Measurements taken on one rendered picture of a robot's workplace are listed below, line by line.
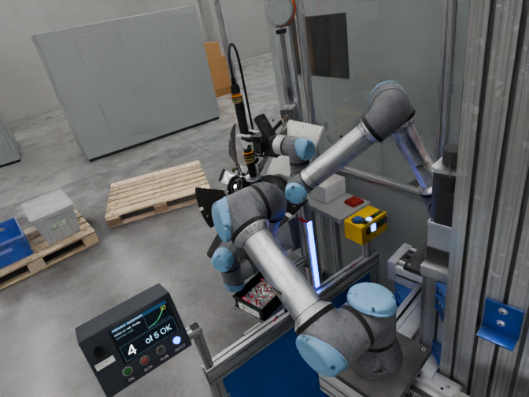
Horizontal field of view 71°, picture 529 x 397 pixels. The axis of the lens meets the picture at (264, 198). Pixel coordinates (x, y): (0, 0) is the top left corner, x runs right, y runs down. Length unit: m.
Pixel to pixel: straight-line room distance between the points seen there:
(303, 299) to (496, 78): 0.60
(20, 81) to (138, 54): 6.93
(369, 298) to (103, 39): 6.33
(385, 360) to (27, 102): 13.00
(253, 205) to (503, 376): 0.75
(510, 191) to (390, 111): 0.45
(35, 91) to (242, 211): 12.63
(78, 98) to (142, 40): 1.43
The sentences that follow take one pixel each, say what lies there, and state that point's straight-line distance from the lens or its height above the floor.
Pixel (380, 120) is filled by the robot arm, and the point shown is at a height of 1.58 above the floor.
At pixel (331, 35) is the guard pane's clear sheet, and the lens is 2.07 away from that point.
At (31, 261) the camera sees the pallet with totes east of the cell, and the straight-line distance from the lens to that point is 4.22.
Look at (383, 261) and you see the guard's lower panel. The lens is 2.38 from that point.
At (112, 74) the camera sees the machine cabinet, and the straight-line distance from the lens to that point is 6.89.
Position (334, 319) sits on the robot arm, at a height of 1.27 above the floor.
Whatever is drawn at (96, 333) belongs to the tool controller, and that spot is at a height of 1.25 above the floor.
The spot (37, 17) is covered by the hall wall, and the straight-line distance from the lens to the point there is 13.45.
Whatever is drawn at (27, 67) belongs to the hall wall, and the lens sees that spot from 13.42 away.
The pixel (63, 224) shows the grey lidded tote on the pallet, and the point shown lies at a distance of 4.27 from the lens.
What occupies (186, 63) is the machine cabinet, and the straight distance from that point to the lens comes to 7.24.
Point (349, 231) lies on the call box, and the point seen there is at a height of 1.02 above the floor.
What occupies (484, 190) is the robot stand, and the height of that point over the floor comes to 1.54.
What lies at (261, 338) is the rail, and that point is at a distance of 1.49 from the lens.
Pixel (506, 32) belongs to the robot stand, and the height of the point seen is 1.83.
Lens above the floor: 1.94
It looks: 28 degrees down
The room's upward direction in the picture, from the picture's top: 11 degrees counter-clockwise
